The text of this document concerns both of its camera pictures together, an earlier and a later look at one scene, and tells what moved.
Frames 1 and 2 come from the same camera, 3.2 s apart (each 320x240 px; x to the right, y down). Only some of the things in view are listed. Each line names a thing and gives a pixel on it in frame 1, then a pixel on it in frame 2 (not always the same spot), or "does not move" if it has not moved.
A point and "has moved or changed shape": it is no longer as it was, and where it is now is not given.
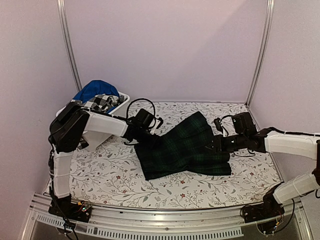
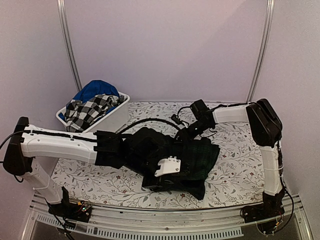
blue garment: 96,87 does not move
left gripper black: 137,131 -> 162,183
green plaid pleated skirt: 183,150 has moved or changed shape
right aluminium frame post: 270,10 does not move
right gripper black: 218,145 -> 182,136
